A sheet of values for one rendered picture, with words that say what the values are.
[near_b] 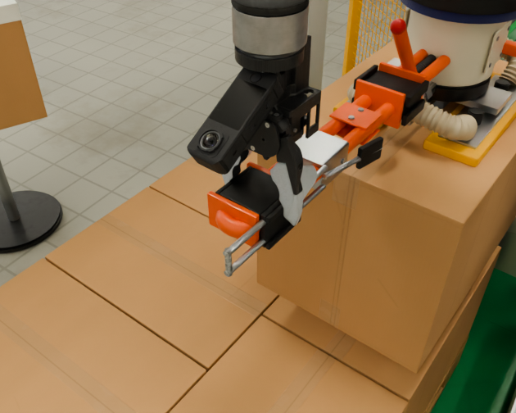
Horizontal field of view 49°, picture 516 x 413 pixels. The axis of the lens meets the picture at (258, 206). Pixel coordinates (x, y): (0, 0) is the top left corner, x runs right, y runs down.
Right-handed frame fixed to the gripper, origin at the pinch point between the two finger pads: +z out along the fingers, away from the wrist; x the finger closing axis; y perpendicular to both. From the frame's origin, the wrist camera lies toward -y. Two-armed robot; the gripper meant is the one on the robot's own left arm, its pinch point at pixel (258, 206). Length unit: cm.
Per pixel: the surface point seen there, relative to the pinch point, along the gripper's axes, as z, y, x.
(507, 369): 121, 97, -31
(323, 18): 55, 176, 98
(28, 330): 66, -9, 64
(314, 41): 64, 170, 98
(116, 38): 121, 201, 282
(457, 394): 121, 77, -21
